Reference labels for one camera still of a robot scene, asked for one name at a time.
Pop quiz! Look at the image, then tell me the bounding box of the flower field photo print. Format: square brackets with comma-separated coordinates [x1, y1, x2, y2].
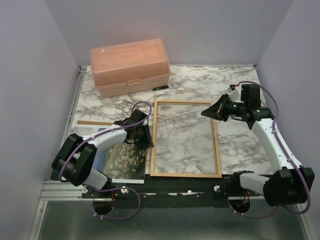
[74, 124, 148, 189]

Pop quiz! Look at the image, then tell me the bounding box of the black green marker pen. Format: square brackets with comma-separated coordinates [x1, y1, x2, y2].
[152, 85, 169, 91]

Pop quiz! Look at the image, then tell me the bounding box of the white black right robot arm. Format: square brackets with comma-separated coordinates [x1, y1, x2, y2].
[201, 94, 315, 206]

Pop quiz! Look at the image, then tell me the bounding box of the black robot mounting base rail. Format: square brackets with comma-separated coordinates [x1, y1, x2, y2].
[80, 174, 262, 210]

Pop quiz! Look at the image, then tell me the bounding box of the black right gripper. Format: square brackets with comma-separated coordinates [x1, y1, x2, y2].
[202, 93, 247, 122]

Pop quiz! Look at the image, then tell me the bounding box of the brown frame backing board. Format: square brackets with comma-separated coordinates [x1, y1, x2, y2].
[76, 120, 147, 181]

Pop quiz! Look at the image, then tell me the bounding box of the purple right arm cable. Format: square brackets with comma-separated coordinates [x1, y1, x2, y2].
[228, 81, 312, 218]

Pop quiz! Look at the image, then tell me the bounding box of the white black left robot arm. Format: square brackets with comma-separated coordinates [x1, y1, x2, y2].
[51, 118, 154, 198]

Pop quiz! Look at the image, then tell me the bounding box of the brown wooden picture frame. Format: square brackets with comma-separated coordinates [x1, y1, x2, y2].
[149, 99, 222, 179]

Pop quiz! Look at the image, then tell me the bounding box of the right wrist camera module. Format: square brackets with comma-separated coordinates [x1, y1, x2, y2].
[227, 83, 261, 102]

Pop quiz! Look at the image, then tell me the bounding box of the pink plastic storage box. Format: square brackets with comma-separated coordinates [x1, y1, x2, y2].
[90, 38, 171, 98]

